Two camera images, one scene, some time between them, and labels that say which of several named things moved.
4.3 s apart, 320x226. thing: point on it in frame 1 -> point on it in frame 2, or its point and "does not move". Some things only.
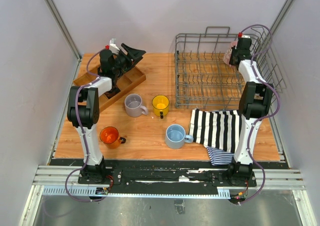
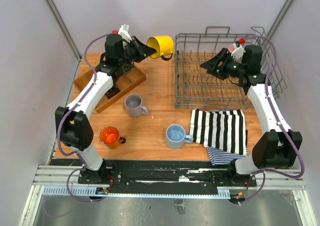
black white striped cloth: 220,129 does not move
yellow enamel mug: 160,105 -> 164,45
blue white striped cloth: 219,157 does not move
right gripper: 234,51 -> 223,56
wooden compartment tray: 128,79 does not move
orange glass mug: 110,138 does not move
